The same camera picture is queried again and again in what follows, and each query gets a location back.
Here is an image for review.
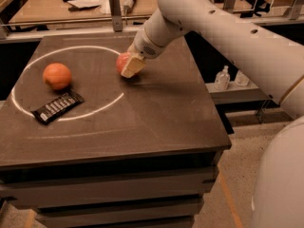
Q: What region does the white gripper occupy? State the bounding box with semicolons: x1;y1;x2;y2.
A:
121;28;164;78

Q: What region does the red apple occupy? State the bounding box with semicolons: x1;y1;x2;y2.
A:
116;52;130;73

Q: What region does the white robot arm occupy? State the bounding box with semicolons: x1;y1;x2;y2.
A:
120;0;304;228

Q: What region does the grey handheld tool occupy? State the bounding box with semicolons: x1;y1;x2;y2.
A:
123;0;137;14

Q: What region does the black candy bar wrapper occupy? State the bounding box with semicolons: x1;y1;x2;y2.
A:
32;91;85;125

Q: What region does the orange fruit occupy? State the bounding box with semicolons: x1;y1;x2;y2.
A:
43;63;71;90

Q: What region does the white paper sheet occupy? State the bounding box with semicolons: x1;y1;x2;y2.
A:
68;0;105;9

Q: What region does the left clear plastic bottle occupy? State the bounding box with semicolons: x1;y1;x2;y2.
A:
215;66;230;90

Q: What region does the clear plastic bottle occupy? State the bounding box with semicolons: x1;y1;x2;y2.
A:
235;70;250;86
215;66;230;90

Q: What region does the right clear plastic bottle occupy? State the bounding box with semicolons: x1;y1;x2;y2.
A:
235;70;250;86

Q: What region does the dark stacked table base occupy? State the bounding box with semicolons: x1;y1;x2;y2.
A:
1;155;219;228

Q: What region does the grey metal post left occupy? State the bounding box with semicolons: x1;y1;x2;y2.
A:
109;0;123;32

